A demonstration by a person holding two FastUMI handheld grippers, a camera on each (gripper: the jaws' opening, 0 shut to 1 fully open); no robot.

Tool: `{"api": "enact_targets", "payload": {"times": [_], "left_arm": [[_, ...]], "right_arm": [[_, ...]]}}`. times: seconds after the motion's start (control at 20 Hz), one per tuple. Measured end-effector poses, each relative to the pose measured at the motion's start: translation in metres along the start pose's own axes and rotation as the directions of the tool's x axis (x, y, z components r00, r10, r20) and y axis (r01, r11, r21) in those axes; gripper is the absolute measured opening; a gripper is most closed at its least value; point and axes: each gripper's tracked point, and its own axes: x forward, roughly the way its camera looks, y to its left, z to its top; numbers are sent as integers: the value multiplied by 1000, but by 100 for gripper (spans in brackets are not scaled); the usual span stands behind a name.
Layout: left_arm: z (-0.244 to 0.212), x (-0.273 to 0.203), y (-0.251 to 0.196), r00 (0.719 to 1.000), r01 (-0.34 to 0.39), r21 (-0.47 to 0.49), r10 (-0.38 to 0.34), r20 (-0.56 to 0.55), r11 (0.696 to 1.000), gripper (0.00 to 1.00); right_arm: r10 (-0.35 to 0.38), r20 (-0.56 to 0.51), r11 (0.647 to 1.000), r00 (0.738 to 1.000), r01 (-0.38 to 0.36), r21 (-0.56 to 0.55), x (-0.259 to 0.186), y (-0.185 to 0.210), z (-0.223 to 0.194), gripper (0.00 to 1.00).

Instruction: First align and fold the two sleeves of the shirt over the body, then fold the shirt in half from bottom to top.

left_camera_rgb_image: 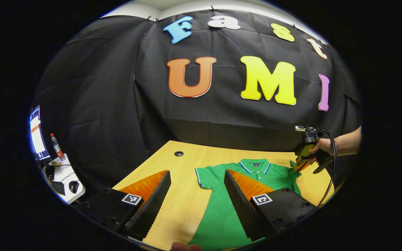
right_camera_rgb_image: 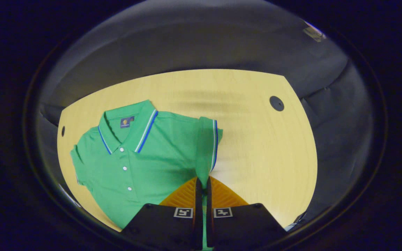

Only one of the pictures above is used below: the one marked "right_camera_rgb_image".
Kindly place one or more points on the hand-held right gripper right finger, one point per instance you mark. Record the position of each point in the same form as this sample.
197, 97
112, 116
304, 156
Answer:
209, 209

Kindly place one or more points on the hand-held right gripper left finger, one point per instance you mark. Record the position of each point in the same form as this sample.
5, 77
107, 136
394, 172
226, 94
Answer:
198, 209

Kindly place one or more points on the green T-shirt with striped collar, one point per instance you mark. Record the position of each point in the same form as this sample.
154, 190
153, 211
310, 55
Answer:
152, 157

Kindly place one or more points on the black round table grommet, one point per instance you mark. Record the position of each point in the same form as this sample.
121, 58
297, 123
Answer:
63, 131
276, 103

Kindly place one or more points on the black backdrop cloth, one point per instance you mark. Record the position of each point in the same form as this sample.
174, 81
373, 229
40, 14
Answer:
222, 42

